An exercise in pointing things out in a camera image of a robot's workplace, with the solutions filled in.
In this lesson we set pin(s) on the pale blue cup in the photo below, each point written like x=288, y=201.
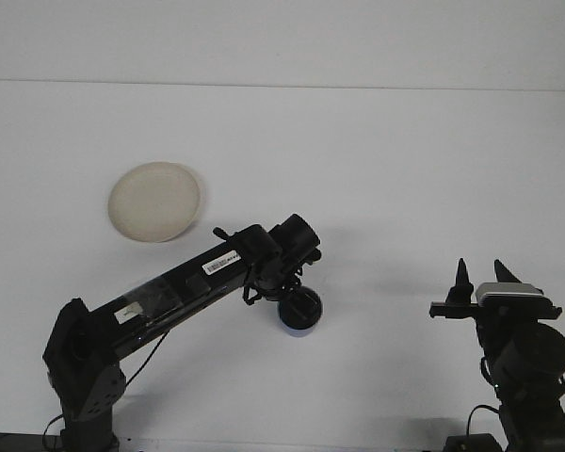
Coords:
x=300, y=333

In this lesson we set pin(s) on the pale round plate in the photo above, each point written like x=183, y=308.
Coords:
x=155, y=202

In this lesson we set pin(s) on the pale grey camera box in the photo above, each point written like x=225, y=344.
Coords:
x=508, y=289

